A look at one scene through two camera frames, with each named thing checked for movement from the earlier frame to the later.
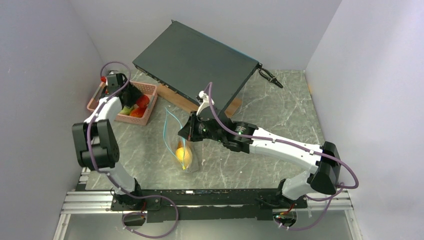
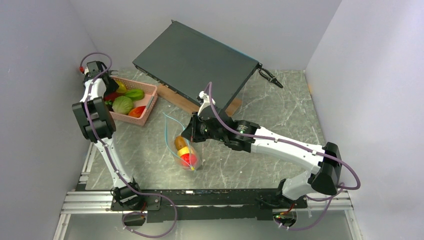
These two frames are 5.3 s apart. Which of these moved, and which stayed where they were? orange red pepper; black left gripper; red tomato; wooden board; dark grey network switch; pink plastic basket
Moved: red tomato; black left gripper
Stayed: dark grey network switch; pink plastic basket; orange red pepper; wooden board
